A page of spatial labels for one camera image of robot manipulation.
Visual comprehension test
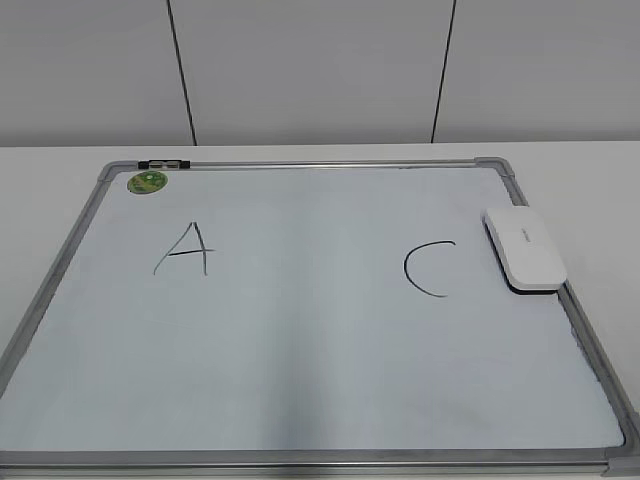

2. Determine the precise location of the white rectangular board eraser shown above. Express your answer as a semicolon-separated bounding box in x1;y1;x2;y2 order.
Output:
483;206;567;294

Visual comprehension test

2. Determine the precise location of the black and silver board clip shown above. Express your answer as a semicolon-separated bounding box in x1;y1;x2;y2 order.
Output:
137;159;191;170

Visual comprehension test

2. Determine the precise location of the white board with aluminium frame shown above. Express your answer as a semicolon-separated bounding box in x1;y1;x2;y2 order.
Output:
1;157;639;476

